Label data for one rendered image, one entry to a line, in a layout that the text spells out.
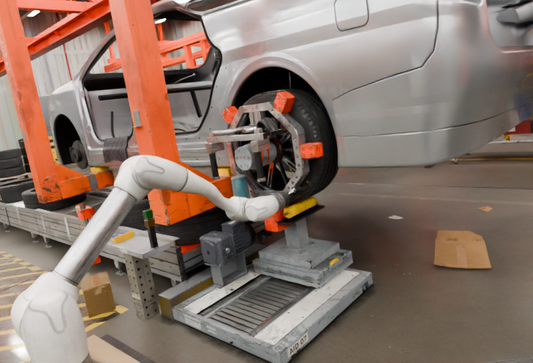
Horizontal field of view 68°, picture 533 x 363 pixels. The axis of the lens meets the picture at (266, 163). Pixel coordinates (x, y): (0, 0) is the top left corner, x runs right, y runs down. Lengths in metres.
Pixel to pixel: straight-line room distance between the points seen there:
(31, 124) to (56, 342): 2.85
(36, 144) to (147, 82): 1.95
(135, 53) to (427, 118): 1.49
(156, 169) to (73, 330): 0.58
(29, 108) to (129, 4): 1.96
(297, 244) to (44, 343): 1.47
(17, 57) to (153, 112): 2.04
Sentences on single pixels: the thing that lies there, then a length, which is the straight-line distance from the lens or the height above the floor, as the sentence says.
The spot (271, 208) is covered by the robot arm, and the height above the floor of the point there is 0.64.
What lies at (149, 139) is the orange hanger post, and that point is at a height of 1.01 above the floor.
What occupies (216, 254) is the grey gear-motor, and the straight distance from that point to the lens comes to 2.33.
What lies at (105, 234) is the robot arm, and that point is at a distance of 1.63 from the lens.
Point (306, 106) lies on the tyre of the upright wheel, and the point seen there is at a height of 1.07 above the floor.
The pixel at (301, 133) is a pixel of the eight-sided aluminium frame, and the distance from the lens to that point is 2.03.
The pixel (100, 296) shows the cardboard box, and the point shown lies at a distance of 2.75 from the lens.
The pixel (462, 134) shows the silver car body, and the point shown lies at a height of 0.86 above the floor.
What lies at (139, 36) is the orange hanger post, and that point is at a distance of 2.32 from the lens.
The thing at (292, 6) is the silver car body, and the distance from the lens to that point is 2.16.
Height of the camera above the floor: 1.13
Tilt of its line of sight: 9 degrees down
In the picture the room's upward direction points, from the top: 9 degrees counter-clockwise
